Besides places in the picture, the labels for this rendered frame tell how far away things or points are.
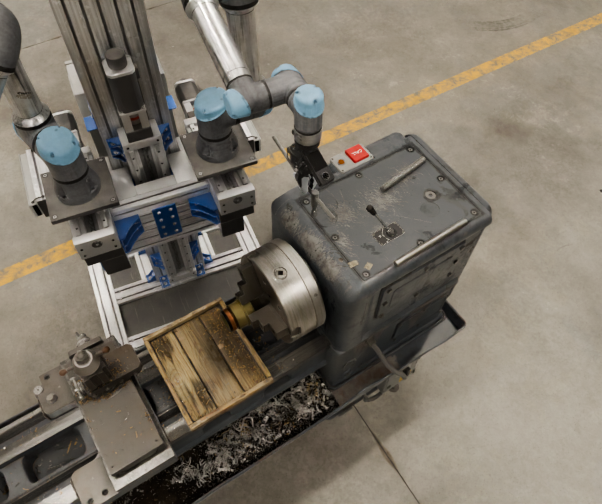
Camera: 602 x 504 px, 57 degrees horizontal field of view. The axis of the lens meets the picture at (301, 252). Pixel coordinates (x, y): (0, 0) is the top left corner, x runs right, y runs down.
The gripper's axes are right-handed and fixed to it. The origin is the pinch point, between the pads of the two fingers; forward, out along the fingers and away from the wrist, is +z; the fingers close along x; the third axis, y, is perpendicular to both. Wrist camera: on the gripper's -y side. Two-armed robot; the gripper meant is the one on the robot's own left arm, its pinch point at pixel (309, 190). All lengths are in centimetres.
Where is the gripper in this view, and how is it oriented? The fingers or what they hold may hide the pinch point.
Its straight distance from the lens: 166.8
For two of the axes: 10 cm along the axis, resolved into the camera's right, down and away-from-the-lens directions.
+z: -0.2, 5.5, 8.4
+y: -5.5, -7.1, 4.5
